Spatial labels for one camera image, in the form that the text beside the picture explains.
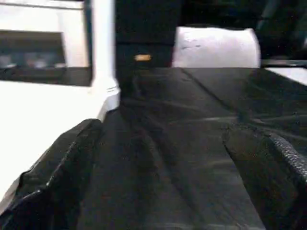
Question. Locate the white plastic table leg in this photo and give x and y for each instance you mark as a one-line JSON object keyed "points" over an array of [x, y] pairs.
{"points": [[103, 43]]}

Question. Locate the small yellow label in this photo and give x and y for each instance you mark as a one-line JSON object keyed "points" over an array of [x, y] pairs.
{"points": [[142, 58]]}

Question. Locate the white plastic bag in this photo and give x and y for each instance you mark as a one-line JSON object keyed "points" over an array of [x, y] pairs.
{"points": [[216, 48]]}

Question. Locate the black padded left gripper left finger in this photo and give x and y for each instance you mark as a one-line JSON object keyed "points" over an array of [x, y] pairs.
{"points": [[53, 187]]}

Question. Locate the white cabinet with glass doors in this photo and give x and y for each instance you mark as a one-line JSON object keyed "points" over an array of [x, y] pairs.
{"points": [[38, 24]]}

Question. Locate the black work mat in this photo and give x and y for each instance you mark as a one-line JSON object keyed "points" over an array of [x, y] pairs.
{"points": [[182, 134]]}

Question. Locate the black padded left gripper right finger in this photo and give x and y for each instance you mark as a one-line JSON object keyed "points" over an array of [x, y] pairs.
{"points": [[276, 182]]}

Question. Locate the white plastic table top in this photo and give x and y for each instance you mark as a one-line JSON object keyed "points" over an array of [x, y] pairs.
{"points": [[43, 120]]}

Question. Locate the white side table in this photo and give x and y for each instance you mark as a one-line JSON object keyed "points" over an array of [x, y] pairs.
{"points": [[290, 74]]}

